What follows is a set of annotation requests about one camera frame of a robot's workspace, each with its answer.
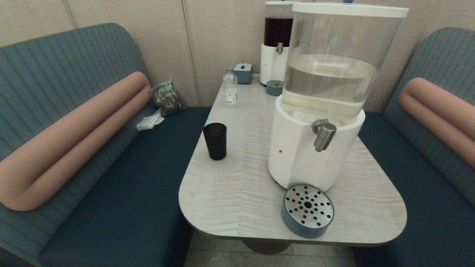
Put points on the clear water dispenser white base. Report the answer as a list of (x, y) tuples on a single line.
[(297, 155)]

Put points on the steel water dispenser tap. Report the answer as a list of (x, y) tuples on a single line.
[(324, 135)]

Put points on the dark drink dispenser white base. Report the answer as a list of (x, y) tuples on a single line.
[(272, 66)]

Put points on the pink bolster cushion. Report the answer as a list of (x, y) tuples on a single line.
[(438, 107), (74, 137)]

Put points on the small blue drip tray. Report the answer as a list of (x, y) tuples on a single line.
[(274, 89)]

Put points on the blue tissue box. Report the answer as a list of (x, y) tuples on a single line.
[(243, 74)]

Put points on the black plastic cup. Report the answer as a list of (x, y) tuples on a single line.
[(215, 142)]

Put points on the small steel drink tap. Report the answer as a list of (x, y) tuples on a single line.
[(279, 48)]

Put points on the clear plastic bottle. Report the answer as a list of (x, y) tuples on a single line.
[(231, 92)]

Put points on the clear snack bag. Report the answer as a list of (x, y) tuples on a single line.
[(167, 98)]

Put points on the teal upholstered booth bench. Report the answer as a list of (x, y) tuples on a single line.
[(426, 222), (111, 207)]

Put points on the large blue steel drip tray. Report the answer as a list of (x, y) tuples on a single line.
[(307, 207)]

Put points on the crumpled white tissue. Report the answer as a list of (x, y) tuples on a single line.
[(149, 122)]

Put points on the brass table pedestal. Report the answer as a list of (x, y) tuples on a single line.
[(265, 247)]

